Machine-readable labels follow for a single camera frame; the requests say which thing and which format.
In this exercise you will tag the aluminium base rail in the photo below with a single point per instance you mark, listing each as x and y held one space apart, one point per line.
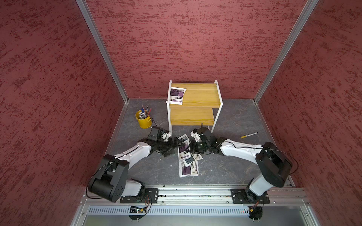
213 195

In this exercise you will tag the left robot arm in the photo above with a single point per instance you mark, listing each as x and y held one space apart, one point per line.
111 182

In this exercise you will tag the purple coffee bag bottom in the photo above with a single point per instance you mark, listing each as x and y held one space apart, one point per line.
191 170

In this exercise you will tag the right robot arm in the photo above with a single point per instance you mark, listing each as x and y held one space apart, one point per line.
274 166

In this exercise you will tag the pens in bucket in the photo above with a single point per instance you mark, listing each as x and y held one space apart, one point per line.
144 112

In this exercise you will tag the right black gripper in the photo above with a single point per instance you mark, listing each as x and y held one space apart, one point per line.
193 149

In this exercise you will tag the white frame wooden shelf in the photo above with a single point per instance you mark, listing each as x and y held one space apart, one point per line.
202 104

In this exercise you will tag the yellow pen bucket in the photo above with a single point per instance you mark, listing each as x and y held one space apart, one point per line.
145 123

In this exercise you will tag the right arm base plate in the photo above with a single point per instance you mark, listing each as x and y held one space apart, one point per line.
239 196

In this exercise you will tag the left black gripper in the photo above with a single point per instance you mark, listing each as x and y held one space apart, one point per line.
171 146

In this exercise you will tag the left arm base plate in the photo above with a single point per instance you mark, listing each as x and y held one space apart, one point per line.
148 195

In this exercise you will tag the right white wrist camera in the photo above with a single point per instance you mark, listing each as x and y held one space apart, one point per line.
203 134

